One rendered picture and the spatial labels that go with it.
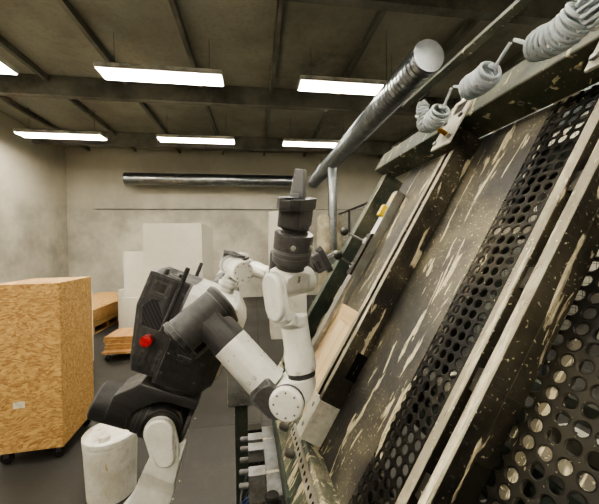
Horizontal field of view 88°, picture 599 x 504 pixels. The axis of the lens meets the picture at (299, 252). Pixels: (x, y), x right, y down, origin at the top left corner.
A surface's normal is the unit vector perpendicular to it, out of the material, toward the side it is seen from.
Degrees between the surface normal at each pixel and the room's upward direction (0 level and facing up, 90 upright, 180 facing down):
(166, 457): 90
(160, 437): 90
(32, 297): 90
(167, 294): 90
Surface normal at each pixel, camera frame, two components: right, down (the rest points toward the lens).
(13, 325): 0.20, 0.01
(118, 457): 0.67, 0.04
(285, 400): -0.18, 0.02
